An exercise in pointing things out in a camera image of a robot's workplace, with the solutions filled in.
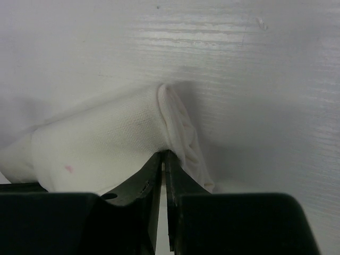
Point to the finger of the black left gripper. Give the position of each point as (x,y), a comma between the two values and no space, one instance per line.
(21,188)

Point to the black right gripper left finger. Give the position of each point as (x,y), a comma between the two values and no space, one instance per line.
(135,203)

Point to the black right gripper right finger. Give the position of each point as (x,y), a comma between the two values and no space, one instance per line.
(178,183)

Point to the white cloth napkin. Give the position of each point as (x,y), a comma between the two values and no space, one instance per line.
(99,148)

